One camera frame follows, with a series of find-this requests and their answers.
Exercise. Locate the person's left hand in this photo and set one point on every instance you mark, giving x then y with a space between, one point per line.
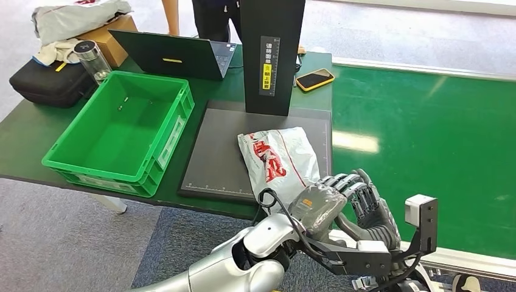
301 50

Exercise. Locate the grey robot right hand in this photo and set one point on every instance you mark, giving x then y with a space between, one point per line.
375 213

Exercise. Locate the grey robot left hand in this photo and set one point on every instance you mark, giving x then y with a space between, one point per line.
318 209

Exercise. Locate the white plastic package red print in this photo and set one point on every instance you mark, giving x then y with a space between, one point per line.
282 161

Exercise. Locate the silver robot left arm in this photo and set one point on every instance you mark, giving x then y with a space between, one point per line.
225 274

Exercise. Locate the black inbound scanner machine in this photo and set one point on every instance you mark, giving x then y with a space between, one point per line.
272 24

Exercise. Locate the green conveyor belt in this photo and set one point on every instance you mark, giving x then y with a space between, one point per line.
423 121

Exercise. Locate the brown cardboard box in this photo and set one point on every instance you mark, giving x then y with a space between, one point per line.
111 44

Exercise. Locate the smartphone in yellow case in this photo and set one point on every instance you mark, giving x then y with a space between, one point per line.
314 79

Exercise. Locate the person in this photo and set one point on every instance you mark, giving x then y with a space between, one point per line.
215 16

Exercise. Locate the black laptop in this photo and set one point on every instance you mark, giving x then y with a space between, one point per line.
169 56

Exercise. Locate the green plastic crate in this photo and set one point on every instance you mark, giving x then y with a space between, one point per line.
121 129

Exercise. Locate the white table leg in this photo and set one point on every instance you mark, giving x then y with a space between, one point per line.
113 205

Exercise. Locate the clear bottle black lid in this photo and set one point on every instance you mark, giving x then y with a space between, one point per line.
92 62

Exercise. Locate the grey plastic parcel bag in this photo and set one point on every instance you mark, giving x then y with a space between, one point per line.
76 20

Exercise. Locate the white crumpled cloth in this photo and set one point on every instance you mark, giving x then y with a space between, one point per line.
56 52

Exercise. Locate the black zip carrying case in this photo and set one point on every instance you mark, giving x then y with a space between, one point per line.
48 86

